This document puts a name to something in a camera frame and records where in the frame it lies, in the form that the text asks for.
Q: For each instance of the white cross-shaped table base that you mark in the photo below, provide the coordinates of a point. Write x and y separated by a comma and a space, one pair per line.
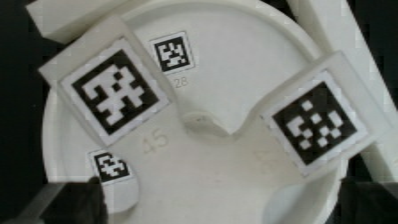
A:
229, 120

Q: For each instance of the white front fence rail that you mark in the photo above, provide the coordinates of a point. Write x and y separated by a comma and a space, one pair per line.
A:
65, 16

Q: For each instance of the white right fence rail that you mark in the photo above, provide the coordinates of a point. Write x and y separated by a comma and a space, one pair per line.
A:
328, 21

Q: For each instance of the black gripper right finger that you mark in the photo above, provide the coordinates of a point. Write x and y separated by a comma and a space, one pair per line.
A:
369, 202

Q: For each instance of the white fence rail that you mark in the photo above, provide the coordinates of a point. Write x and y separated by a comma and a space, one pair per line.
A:
65, 16
328, 21

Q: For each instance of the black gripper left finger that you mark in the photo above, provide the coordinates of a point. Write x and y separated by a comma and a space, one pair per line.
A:
79, 207

